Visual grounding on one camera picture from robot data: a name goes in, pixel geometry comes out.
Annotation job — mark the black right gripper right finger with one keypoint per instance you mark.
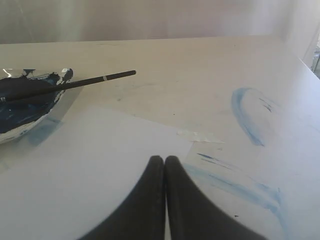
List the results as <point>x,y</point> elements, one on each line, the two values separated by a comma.
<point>192,216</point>

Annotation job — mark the clear tape piece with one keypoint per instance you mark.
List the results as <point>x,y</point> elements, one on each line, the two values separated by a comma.
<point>202,137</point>

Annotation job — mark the white paper sheet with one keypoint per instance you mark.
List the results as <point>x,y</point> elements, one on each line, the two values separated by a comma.
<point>68,184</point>

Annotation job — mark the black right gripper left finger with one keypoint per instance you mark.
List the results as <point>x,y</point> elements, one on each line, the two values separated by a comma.
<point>142,215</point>

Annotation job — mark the blue tape piece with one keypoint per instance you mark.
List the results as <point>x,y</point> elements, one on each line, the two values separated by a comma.
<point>43,130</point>

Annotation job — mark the white plate with blue paint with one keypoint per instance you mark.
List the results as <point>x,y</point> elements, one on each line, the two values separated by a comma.
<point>19,117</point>

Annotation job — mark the black paintbrush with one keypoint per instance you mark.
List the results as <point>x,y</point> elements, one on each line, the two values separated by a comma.
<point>61,87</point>

